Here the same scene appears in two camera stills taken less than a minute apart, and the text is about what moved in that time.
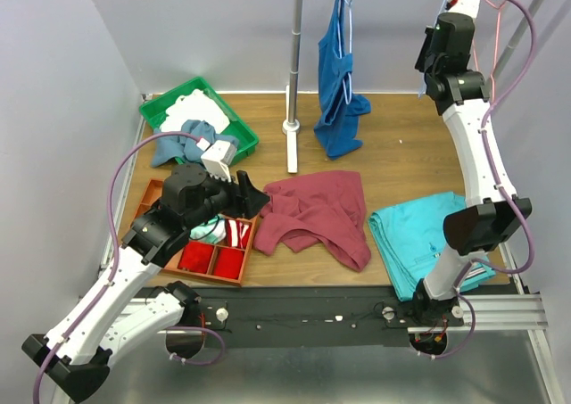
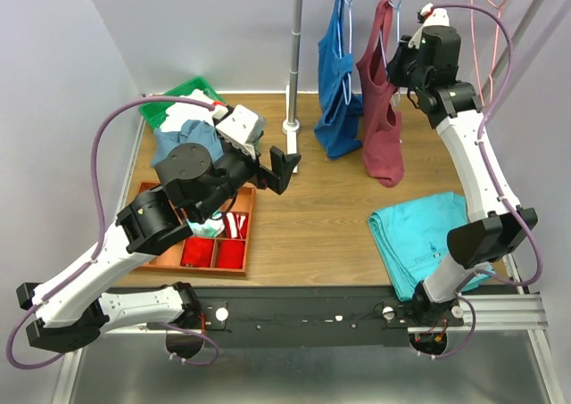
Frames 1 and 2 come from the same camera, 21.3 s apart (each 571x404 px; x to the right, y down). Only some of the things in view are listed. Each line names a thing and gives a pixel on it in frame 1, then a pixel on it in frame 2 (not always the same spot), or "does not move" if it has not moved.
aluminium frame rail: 523,311 does not move
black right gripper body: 425,58 -> 404,70
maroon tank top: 308,210 -> 383,127
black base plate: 307,316 does not move
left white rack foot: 291,128 does not move
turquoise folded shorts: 410,235 does not move
